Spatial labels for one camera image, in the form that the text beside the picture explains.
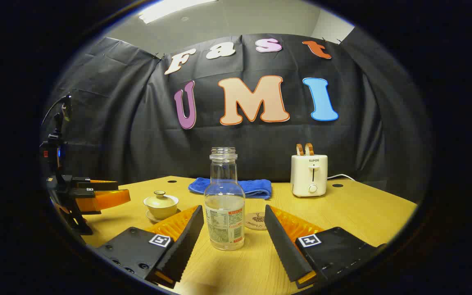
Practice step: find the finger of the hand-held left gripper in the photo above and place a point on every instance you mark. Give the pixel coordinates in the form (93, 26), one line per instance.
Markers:
(109, 200)
(98, 185)

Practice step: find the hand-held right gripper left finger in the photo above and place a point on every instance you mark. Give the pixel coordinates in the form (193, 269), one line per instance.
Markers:
(184, 246)

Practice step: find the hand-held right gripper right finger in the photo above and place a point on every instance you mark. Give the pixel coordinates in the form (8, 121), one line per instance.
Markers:
(281, 246)

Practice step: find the round wooden coaster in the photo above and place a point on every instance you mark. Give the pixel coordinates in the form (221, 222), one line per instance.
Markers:
(256, 221)

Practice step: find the clear plastic water bottle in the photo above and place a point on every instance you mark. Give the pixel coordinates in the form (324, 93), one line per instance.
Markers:
(224, 213)

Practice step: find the folded blue towel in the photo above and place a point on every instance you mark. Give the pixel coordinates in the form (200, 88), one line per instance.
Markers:
(256, 187)

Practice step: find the black backdrop cloth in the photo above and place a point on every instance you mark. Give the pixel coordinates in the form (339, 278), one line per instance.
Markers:
(137, 131)

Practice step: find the white toaster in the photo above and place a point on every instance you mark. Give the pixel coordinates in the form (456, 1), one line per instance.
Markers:
(303, 176)

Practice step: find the toast slice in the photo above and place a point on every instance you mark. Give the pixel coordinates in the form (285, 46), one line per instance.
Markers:
(309, 149)
(300, 149)

